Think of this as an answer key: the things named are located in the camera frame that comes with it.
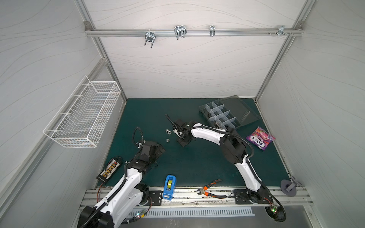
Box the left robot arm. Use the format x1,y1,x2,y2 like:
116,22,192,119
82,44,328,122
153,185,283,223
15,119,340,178
77,141,165,228

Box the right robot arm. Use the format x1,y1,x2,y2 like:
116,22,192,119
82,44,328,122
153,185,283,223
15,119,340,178
171,119,274,205

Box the blue tape dispenser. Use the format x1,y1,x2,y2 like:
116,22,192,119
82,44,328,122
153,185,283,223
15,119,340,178
162,175,176,200

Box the clear compartment organizer box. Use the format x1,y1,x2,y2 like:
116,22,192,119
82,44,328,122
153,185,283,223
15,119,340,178
199,96,261,130

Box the screwdriver bit set case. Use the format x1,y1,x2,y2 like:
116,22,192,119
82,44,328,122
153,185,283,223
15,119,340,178
97,156,123,184

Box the pink Fox's candy bag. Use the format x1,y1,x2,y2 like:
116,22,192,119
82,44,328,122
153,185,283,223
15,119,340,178
246,127,275,151

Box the metal U-bolt clamp left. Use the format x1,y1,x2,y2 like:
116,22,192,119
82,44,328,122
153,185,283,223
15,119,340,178
144,30,156,48

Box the metal u-bolt clamp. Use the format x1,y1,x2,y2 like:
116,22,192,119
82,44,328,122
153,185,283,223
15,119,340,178
144,30,156,48
174,25,187,40

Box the metal U-bolt clamp middle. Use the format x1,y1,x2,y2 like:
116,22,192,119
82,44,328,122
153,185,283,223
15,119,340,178
174,25,187,40

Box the metal hook clamp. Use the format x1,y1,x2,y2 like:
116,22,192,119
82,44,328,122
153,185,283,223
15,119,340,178
210,25,215,37

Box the grey tape spool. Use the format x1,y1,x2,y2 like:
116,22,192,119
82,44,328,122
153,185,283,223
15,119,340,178
280,180,297,197

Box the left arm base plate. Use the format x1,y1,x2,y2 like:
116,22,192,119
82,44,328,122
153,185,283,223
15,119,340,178
138,191,163,206

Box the orange handled pliers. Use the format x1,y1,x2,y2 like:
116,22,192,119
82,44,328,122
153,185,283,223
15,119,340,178
196,179,228,199

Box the white wire basket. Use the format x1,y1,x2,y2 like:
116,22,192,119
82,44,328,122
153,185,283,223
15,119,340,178
43,76,121,148

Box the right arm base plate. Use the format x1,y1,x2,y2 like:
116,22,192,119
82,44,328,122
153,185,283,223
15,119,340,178
231,186,273,205

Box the aluminium crossbar rail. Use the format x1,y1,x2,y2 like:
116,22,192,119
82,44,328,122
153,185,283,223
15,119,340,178
86,27,305,37

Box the metal bracket right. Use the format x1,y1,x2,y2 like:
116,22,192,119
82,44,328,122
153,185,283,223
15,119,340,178
268,26,294,37

